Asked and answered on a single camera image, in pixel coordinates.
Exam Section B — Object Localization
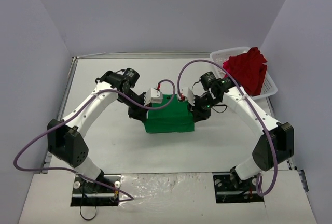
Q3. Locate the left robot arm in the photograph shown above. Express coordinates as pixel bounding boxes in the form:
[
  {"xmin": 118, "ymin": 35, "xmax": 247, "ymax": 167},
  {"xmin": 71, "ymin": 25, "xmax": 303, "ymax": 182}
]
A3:
[{"xmin": 47, "ymin": 68, "xmax": 146, "ymax": 192}]

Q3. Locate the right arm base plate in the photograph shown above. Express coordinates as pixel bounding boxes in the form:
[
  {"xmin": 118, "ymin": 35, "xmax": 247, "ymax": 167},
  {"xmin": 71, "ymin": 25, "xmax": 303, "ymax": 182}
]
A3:
[{"xmin": 212, "ymin": 172, "xmax": 264, "ymax": 204}]

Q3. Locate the purple cable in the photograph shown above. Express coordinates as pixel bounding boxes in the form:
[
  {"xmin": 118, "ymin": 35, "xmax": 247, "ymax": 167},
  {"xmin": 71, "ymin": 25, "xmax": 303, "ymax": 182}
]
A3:
[
  {"xmin": 13, "ymin": 79, "xmax": 177, "ymax": 204},
  {"xmin": 176, "ymin": 59, "xmax": 278, "ymax": 197}
]

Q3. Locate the green t shirt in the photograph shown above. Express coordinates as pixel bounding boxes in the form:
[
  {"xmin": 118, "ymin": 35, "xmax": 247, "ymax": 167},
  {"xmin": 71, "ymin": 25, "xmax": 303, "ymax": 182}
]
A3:
[{"xmin": 143, "ymin": 97, "xmax": 195, "ymax": 133}]

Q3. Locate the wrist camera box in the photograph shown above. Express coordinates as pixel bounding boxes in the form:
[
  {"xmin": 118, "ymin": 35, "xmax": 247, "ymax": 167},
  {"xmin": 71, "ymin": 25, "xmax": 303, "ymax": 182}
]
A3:
[
  {"xmin": 144, "ymin": 88, "xmax": 163, "ymax": 106},
  {"xmin": 177, "ymin": 87, "xmax": 195, "ymax": 106}
]

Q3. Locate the white plastic basket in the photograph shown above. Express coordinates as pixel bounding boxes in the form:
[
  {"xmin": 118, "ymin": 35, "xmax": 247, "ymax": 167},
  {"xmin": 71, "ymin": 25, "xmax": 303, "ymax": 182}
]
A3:
[{"xmin": 210, "ymin": 47, "xmax": 278, "ymax": 100}]

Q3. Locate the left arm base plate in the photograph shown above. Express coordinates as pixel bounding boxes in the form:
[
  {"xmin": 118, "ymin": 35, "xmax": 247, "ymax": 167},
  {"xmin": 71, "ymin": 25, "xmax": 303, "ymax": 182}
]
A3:
[{"xmin": 70, "ymin": 176, "xmax": 119, "ymax": 207}]

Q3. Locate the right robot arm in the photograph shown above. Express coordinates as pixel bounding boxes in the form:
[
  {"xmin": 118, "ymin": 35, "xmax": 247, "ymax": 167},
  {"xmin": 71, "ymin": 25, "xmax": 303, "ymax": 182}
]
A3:
[{"xmin": 179, "ymin": 72, "xmax": 294, "ymax": 189}]

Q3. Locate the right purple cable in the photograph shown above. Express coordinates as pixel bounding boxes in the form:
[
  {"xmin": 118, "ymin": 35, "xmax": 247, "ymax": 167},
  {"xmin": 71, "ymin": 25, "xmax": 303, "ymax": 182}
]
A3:
[{"xmin": 176, "ymin": 59, "xmax": 278, "ymax": 197}]

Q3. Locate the thin black cable loop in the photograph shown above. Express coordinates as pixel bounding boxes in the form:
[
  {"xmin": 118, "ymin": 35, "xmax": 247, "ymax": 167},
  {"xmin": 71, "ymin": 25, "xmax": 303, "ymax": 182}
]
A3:
[{"xmin": 79, "ymin": 190, "xmax": 98, "ymax": 221}]

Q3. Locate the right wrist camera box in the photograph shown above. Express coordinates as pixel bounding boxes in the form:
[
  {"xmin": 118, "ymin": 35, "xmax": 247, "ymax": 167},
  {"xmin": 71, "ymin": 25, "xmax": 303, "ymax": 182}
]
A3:
[{"xmin": 177, "ymin": 87, "xmax": 195, "ymax": 106}]

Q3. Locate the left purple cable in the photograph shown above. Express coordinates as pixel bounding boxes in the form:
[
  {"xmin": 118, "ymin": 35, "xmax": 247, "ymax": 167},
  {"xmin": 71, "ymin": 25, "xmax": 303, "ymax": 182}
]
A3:
[{"xmin": 13, "ymin": 79, "xmax": 177, "ymax": 204}]

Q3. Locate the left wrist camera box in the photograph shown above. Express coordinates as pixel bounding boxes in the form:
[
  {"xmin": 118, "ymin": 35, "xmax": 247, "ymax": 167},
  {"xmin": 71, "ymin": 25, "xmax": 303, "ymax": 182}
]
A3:
[{"xmin": 144, "ymin": 88, "xmax": 163, "ymax": 106}]

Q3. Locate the red t shirt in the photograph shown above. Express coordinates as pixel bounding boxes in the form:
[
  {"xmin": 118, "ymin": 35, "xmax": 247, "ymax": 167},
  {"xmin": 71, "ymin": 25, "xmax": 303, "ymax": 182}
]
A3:
[{"xmin": 223, "ymin": 47, "xmax": 268, "ymax": 96}]

